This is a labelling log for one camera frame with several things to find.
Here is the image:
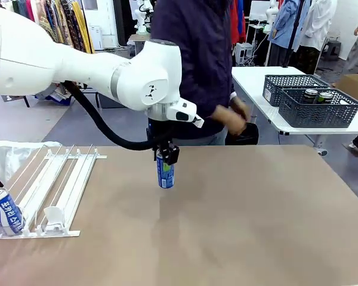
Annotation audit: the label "white side table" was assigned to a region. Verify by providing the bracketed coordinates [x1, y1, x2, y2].
[231, 66, 358, 149]

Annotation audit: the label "person in navy jacket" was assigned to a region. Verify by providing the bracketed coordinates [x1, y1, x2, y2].
[150, 0, 237, 141]

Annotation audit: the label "white hanging coat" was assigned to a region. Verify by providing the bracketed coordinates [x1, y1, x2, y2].
[300, 0, 338, 52]

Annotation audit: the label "patterned hanging cloth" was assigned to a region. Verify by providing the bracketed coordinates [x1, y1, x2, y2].
[37, 0, 87, 51]

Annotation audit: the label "dark plastic stool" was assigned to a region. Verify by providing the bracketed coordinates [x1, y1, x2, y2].
[321, 38, 342, 62]

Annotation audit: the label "blue Pocari Sweat can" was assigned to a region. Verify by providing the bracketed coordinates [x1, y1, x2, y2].
[0, 187, 26, 237]
[156, 148, 175, 189]

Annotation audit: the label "grey plastic storage bin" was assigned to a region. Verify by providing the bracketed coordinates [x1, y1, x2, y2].
[95, 92, 128, 109]

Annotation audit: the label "white wire can dispenser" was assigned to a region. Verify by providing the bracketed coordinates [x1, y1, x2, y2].
[0, 144, 107, 239]

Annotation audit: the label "white background machine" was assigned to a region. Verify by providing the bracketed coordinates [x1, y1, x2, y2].
[235, 42, 255, 67]

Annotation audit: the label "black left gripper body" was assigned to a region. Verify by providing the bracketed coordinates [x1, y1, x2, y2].
[146, 118, 173, 150]

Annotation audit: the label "person's left hand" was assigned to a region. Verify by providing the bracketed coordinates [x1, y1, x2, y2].
[231, 97, 253, 122]

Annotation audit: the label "grey background work table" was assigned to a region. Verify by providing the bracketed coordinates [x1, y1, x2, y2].
[127, 32, 152, 58]

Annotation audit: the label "person's right hand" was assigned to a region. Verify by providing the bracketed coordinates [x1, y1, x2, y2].
[211, 104, 248, 136]

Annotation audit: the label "yellow hanging cloth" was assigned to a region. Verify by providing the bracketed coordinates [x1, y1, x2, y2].
[72, 0, 95, 55]

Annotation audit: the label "light blue hanging shirt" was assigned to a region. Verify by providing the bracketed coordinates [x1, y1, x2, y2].
[268, 0, 305, 50]

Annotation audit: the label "blue-grey woven plastic basket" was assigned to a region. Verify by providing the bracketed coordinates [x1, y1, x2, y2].
[262, 74, 331, 107]
[278, 88, 358, 129]

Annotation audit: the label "white dispenser pusher plate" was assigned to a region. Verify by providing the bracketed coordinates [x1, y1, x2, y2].
[43, 206, 67, 228]

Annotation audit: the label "clear white plastic bag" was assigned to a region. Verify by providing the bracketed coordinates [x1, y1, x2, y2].
[0, 139, 62, 185]

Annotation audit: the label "brown cardboard box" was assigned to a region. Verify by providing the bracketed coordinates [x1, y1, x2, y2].
[334, 73, 358, 111]

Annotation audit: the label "person's blue jeans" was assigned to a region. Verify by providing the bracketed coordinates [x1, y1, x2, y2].
[172, 128, 228, 147]

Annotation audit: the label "red hanging garment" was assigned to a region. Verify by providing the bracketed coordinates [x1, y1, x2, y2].
[229, 0, 247, 45]

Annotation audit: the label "black bag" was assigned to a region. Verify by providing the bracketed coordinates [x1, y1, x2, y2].
[225, 122, 260, 146]

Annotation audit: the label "white air purifier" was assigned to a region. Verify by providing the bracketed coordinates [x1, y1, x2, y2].
[88, 25, 104, 51]

